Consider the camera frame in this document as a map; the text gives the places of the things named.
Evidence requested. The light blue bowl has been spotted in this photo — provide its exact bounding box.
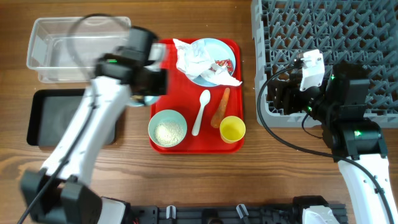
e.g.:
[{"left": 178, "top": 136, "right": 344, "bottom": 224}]
[{"left": 129, "top": 95, "right": 160, "bottom": 107}]

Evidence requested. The green bowl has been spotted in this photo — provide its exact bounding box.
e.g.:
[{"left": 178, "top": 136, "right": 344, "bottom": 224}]
[{"left": 148, "top": 110, "right": 187, "bottom": 148}]

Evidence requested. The white napkin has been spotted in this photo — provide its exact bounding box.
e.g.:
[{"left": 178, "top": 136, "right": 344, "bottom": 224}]
[{"left": 173, "top": 38, "right": 242, "bottom": 87}]

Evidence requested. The yellow plastic cup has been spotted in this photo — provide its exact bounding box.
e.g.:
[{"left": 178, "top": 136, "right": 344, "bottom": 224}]
[{"left": 220, "top": 116, "right": 246, "bottom": 144}]

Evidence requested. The red snack wrapper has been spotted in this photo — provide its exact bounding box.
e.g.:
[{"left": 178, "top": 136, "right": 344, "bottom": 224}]
[{"left": 215, "top": 59, "right": 234, "bottom": 75}]

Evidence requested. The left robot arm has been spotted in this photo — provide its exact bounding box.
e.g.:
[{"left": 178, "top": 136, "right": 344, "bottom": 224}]
[{"left": 21, "top": 27, "right": 167, "bottom": 223}]

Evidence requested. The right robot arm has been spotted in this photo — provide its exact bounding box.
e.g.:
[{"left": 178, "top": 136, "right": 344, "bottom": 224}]
[{"left": 261, "top": 63, "right": 397, "bottom": 223}]

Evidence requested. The grey dishwasher rack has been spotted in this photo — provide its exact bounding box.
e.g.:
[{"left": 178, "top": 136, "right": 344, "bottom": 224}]
[{"left": 251, "top": 0, "right": 397, "bottom": 128}]

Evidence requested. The white plastic spoon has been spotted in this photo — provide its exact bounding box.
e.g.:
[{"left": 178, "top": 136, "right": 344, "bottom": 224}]
[{"left": 192, "top": 90, "right": 211, "bottom": 136}]

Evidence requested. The red serving tray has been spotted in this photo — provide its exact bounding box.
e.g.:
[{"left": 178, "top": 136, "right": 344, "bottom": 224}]
[{"left": 149, "top": 38, "right": 245, "bottom": 155}]

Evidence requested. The orange carrot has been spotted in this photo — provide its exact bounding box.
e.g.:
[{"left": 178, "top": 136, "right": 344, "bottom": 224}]
[{"left": 211, "top": 88, "right": 231, "bottom": 128}]

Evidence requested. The light blue plate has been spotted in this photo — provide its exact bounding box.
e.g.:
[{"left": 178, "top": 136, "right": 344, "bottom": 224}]
[{"left": 187, "top": 38, "right": 241, "bottom": 87}]

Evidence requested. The clear plastic bin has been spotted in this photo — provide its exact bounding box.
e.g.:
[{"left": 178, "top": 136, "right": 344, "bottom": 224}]
[{"left": 26, "top": 16, "right": 131, "bottom": 83}]

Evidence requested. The right black cable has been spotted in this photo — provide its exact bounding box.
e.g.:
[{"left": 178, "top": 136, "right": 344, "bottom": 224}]
[{"left": 256, "top": 63, "right": 396, "bottom": 224}]

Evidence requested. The black cable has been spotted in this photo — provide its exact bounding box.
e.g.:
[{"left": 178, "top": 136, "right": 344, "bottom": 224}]
[
  {"left": 256, "top": 63, "right": 396, "bottom": 224},
  {"left": 17, "top": 13, "right": 131, "bottom": 224}
]

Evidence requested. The left black cable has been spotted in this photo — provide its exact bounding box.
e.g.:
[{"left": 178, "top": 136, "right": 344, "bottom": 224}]
[{"left": 17, "top": 13, "right": 131, "bottom": 224}]

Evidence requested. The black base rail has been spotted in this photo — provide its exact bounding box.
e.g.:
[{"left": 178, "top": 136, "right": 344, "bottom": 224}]
[{"left": 130, "top": 203, "right": 348, "bottom": 224}]

